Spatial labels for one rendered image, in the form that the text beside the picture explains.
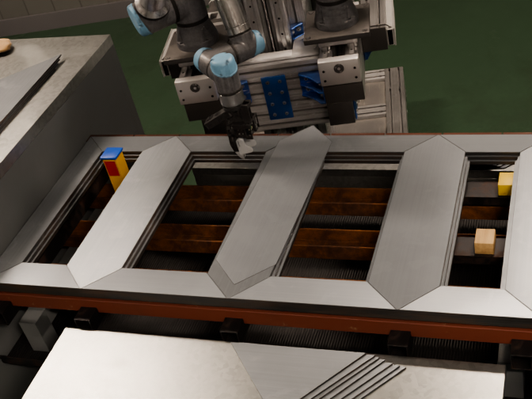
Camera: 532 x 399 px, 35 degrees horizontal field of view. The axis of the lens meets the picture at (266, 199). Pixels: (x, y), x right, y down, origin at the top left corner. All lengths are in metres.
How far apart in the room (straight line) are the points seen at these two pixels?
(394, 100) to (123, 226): 1.83
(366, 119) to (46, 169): 1.64
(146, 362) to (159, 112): 2.74
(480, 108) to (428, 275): 2.24
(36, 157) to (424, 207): 1.27
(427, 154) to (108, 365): 1.10
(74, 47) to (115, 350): 1.34
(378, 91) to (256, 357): 2.25
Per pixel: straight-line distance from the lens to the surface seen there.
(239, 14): 2.64
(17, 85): 3.09
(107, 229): 2.60
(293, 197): 2.50
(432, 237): 2.28
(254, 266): 2.30
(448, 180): 2.46
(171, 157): 2.82
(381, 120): 3.94
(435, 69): 4.69
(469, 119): 4.25
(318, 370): 2.08
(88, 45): 3.26
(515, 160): 2.56
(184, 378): 2.21
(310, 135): 2.74
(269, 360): 2.13
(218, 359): 2.23
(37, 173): 2.88
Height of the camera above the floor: 2.34
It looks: 36 degrees down
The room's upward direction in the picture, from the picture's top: 15 degrees counter-clockwise
